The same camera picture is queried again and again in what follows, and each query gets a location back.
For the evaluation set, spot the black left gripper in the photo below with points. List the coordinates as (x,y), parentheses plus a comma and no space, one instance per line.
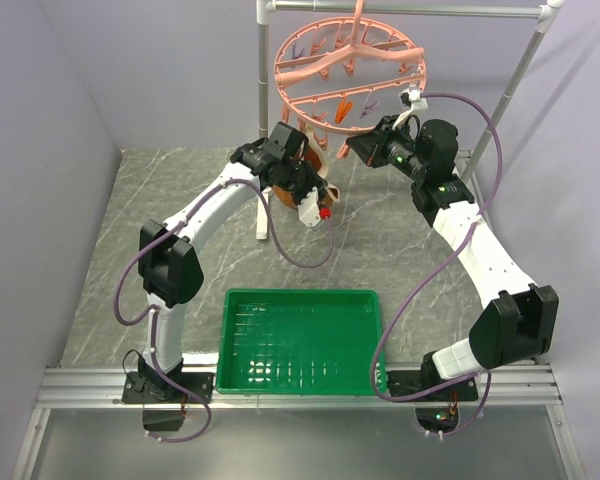
(315,180)

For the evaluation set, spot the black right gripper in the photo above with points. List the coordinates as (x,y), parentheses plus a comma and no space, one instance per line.
(371,147)

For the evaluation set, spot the orange underwear with cream waistband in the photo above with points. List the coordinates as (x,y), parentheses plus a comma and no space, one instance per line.
(312,152)

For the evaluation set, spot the pink round clip hanger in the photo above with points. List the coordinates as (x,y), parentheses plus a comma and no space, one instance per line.
(350,55)

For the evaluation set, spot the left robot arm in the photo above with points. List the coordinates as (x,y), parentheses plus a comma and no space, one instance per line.
(170,268)

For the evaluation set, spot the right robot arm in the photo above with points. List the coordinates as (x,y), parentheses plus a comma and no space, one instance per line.
(518,317)

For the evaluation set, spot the purple clothes peg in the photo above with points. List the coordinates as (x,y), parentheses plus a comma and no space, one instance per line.
(368,108)

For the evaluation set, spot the orange clothes peg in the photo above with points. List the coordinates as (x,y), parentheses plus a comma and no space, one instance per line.
(342,111)

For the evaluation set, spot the green plastic tray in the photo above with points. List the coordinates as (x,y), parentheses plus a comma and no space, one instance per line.
(301,342)

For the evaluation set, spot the metal clothes rack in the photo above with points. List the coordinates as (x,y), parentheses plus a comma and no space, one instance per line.
(544,16)

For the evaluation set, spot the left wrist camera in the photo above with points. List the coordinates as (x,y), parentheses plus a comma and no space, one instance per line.
(310,211)

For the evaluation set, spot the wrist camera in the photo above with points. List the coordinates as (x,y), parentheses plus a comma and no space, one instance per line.
(310,211)
(412,100)

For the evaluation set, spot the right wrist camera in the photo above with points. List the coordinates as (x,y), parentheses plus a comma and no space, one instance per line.
(412,100)

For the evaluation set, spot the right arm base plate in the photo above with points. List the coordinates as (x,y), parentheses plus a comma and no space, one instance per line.
(440,420)

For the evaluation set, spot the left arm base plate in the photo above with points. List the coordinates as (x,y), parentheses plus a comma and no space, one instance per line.
(164,405)

